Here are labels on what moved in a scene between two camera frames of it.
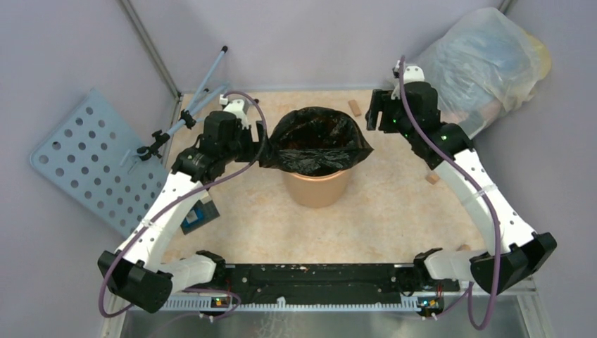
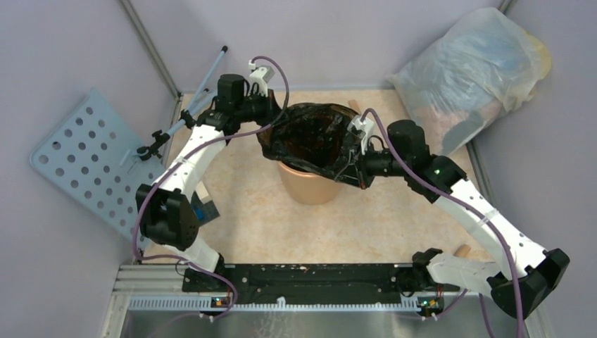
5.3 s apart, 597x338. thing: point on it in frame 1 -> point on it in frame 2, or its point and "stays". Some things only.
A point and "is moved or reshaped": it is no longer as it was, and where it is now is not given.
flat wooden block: [355, 108] stays
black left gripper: [253, 147] -> [272, 110]
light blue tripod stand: [188, 117] stays
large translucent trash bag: [486, 67] stays
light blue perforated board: [92, 155] stays
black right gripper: [381, 102] -> [365, 179]
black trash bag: [314, 141] is moved or reshaped
